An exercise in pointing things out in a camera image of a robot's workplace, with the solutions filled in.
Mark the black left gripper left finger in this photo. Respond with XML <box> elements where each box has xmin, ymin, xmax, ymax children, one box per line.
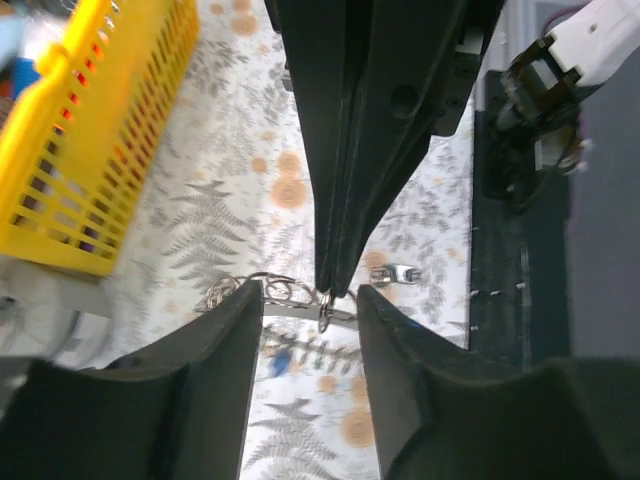
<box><xmin>1</xmin><ymin>281</ymin><xmax>263</xmax><ymax>479</ymax></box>

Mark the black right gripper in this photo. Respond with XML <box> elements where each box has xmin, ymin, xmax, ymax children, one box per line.
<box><xmin>265</xmin><ymin>0</ymin><xmax>504</xmax><ymax>297</ymax></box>

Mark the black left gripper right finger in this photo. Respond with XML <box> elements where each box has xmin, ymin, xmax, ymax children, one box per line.
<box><xmin>357</xmin><ymin>286</ymin><xmax>639</xmax><ymax>479</ymax></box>

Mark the metal disc with keyrings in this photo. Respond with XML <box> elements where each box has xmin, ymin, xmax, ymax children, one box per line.
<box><xmin>202</xmin><ymin>272</ymin><xmax>361</xmax><ymax>361</ymax></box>

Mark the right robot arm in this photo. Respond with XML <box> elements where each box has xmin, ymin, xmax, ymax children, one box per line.
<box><xmin>267</xmin><ymin>1</ymin><xmax>639</xmax><ymax>299</ymax></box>

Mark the key with blue tag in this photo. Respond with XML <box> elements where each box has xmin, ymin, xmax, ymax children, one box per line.
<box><xmin>269</xmin><ymin>349</ymin><xmax>292</xmax><ymax>378</ymax></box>

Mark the grey paper-wrapped roll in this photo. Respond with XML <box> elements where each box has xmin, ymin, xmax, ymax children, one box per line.
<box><xmin>1</xmin><ymin>257</ymin><xmax>114</xmax><ymax>369</ymax></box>

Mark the floral tablecloth mat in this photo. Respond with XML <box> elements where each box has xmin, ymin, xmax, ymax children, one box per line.
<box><xmin>94</xmin><ymin>1</ymin><xmax>474</xmax><ymax>479</ymax></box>

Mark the yellow plastic basket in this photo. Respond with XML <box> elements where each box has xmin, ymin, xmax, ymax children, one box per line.
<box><xmin>1</xmin><ymin>1</ymin><xmax>199</xmax><ymax>276</ymax></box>

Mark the white blue bottle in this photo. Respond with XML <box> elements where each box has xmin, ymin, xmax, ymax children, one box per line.
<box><xmin>10</xmin><ymin>57</ymin><xmax>40</xmax><ymax>101</ymax></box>

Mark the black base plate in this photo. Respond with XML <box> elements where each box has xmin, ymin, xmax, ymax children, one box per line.
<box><xmin>469</xmin><ymin>70</ymin><xmax>571</xmax><ymax>371</ymax></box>

